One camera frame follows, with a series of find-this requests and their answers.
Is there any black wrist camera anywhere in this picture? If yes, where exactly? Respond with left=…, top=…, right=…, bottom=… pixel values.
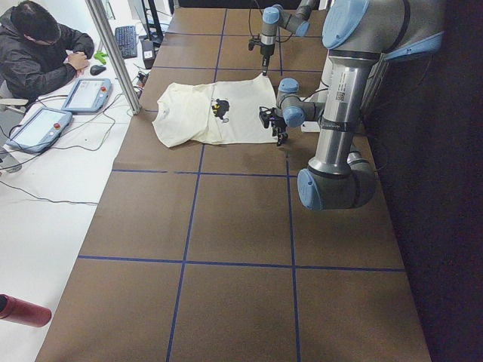
left=248, top=36, right=260, bottom=51
left=259, top=106, right=274, bottom=129

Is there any green plastic object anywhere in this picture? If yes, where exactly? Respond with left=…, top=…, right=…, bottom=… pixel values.
left=94, top=51, right=108, bottom=65

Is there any blue teach pendant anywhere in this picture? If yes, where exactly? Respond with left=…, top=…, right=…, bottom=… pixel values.
left=6, top=107, right=72, bottom=154
left=61, top=78, right=112, bottom=114

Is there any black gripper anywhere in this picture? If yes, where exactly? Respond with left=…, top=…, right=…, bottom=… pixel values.
left=260, top=44, right=274, bottom=76
left=272, top=115, right=289, bottom=146

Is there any black box white label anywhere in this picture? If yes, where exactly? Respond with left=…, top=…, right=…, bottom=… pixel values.
left=140, top=39, right=156, bottom=69

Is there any cream long-sleeve cat shirt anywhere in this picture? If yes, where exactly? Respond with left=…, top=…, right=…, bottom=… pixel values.
left=152, top=75, right=276, bottom=148

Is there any far blue teach pendant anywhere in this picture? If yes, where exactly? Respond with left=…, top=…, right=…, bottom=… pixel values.
left=61, top=78, right=112, bottom=114

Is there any person in black jacket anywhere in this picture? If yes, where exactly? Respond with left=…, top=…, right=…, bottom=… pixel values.
left=1, top=1, right=94, bottom=102

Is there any aluminium frame post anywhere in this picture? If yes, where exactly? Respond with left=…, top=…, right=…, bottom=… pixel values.
left=85, top=0, right=141, bottom=115

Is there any black computer mouse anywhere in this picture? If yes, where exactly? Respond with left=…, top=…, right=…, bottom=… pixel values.
left=90, top=65, right=106, bottom=76

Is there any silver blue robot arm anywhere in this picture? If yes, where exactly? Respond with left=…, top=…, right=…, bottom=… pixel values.
left=259, top=1, right=446, bottom=210
left=248, top=1, right=315, bottom=76

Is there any black keyboard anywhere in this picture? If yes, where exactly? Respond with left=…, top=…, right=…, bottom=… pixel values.
left=114, top=26, right=137, bottom=59

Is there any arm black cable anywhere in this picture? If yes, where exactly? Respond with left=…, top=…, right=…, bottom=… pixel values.
left=247, top=0, right=291, bottom=46

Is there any small orange electronics box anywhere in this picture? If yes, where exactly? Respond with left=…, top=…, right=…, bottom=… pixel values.
left=137, top=72, right=149, bottom=87

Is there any red bottle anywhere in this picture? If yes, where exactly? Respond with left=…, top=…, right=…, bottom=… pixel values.
left=1, top=294, right=52, bottom=327

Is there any near blue teach pendant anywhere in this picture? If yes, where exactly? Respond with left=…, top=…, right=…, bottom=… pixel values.
left=6, top=107, right=72, bottom=154

